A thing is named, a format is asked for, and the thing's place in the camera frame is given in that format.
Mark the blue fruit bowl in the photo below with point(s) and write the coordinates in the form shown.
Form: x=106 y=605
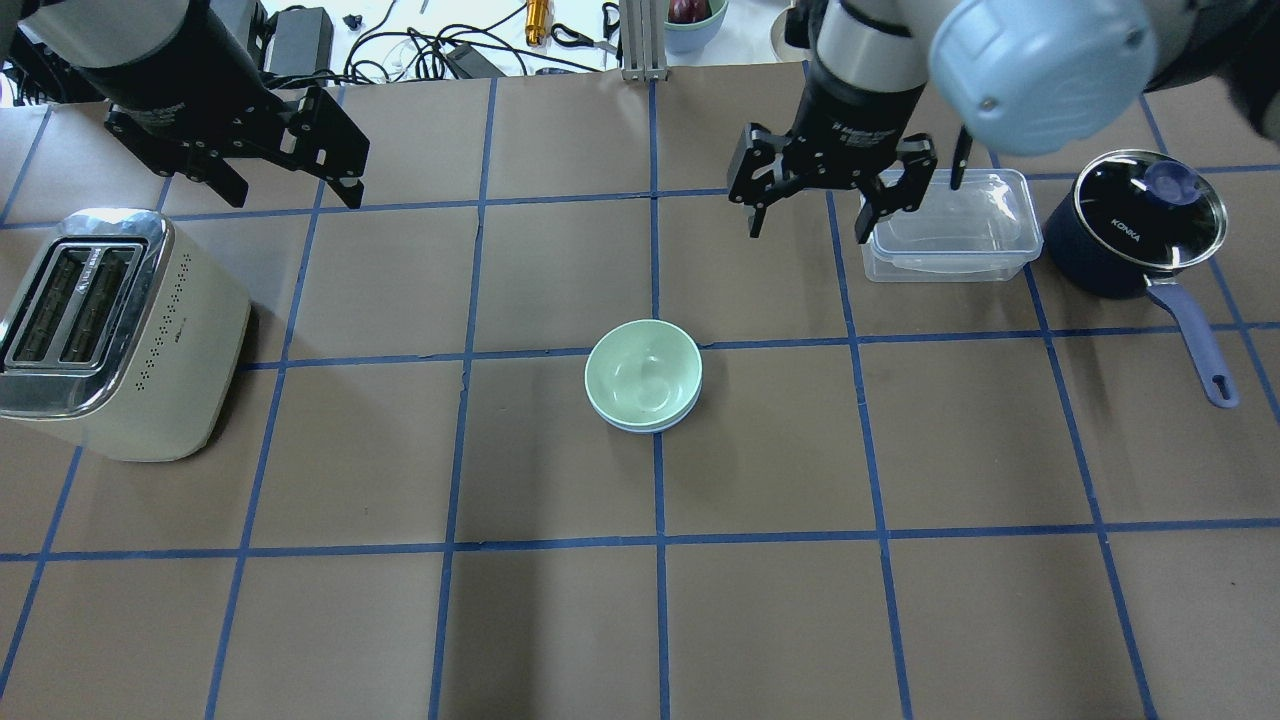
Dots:
x=691 y=25

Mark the scissors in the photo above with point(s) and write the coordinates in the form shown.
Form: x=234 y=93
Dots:
x=606 y=39

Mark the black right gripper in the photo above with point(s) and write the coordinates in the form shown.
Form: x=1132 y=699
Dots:
x=856 y=116

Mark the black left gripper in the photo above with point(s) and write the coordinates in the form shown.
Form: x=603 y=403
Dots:
x=168 y=72

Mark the clear plastic container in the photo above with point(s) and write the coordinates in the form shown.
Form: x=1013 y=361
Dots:
x=984 y=231

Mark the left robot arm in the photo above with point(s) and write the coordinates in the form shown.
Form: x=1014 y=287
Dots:
x=94 y=35

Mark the cream toaster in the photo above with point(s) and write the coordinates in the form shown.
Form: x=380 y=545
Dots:
x=123 y=337

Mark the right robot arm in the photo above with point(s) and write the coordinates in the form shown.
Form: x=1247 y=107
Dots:
x=1025 y=77

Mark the green bowl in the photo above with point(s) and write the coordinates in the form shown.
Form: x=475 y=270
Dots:
x=643 y=369

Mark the aluminium frame post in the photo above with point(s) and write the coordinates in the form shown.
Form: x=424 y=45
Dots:
x=643 y=40

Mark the cream bowl with lemon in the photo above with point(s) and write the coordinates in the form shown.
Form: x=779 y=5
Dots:
x=782 y=51

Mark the orange handled tool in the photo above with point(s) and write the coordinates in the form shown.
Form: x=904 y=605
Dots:
x=537 y=23

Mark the blue saucepan with lid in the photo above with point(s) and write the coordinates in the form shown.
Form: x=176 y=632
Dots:
x=1132 y=221

